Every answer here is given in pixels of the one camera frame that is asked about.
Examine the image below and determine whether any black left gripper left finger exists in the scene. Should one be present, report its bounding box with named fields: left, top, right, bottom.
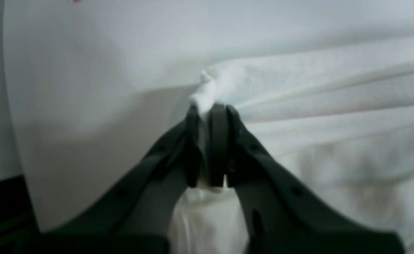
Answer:
left=16, top=105, right=202, bottom=254

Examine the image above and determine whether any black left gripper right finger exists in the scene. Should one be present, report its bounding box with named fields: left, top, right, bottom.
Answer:
left=209, top=103, right=405, bottom=254

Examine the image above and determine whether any white printed T-shirt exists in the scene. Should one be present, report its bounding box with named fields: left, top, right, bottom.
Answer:
left=190, top=37, right=414, bottom=254

